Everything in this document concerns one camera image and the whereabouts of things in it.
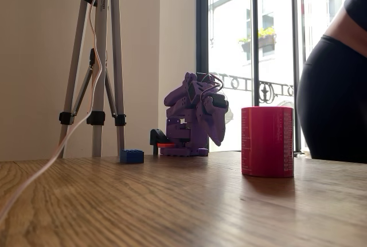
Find blue toy brick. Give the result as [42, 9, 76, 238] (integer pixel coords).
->
[119, 149, 145, 164]

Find red cup white print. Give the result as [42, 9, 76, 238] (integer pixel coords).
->
[241, 106, 295, 178]

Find black orange table clamp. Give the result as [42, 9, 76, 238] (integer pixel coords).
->
[149, 128, 175, 156]

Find black iron balcony railing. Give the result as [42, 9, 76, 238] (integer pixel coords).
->
[209, 72, 295, 105]

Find flower box with plants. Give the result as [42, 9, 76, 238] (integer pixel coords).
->
[237, 27, 278, 53]

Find person in black clothes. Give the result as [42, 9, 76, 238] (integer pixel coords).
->
[296, 0, 367, 164]

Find thin servo wire bundle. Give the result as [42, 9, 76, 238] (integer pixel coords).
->
[200, 73, 225, 101]

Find black window frame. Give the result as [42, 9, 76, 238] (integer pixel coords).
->
[196, 0, 304, 153]

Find grey camera tripod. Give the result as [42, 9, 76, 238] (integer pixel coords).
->
[58, 0, 127, 158]

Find long white cable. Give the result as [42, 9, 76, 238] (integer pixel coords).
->
[0, 0, 103, 225]

